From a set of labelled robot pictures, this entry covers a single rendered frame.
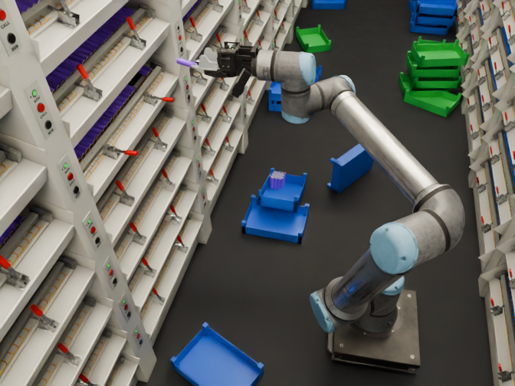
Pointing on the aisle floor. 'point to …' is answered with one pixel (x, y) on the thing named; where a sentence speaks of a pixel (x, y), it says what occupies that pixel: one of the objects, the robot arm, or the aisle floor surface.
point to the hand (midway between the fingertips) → (197, 66)
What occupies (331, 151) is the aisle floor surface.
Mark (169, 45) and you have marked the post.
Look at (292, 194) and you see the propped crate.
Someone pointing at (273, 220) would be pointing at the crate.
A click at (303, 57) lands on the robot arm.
